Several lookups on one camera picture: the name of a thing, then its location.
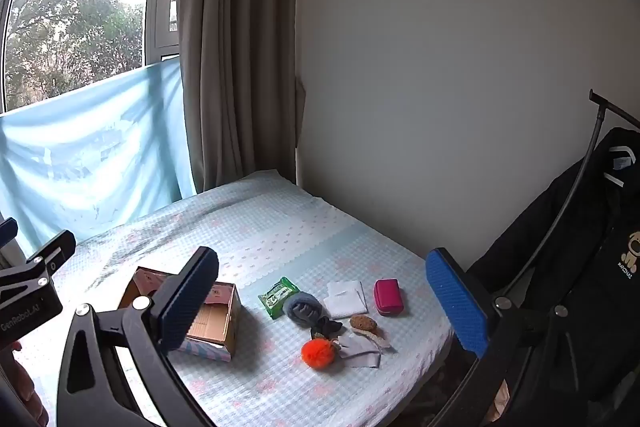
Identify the black jacket with bear print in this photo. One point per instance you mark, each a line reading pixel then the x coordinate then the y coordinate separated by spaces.
pixel 590 232

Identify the green wet wipes pack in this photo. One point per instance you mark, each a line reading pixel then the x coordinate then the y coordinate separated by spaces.
pixel 277 297

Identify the black clothes rack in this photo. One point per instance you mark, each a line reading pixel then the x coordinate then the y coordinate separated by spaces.
pixel 597 107

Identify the grey cleaning cloth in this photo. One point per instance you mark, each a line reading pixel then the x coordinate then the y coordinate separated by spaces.
pixel 362 357

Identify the cardboard box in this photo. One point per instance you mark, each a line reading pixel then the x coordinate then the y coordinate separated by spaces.
pixel 221 323

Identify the black hair scrunchie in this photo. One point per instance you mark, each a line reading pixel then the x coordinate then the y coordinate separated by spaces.
pixel 327 327

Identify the window with dark frame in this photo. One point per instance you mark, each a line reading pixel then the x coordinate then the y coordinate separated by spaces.
pixel 162 7

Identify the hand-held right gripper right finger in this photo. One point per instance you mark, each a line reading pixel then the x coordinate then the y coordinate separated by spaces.
pixel 457 302

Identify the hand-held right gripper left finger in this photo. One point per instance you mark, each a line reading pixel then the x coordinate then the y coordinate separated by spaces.
pixel 189 302

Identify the grey-brown curtain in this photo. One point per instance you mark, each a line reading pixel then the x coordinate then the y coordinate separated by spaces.
pixel 235 57

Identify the light blue hanging cloth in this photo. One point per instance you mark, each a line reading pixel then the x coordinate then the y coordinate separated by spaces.
pixel 90 157

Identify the brown oval sponge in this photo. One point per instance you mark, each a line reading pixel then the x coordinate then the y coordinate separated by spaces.
pixel 362 323

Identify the pink zip case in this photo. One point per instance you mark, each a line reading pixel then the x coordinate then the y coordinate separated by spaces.
pixel 389 297

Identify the person's left hand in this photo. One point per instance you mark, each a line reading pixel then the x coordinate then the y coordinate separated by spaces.
pixel 29 397

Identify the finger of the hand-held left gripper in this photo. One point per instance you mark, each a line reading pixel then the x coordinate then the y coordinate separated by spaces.
pixel 55 251
pixel 7 231

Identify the trees outside window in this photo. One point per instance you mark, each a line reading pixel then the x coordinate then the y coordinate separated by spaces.
pixel 65 32

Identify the white tissue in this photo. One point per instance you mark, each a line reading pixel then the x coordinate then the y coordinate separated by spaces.
pixel 345 302

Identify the rolled blue-grey sock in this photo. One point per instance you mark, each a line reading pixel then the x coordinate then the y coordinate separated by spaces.
pixel 302 309

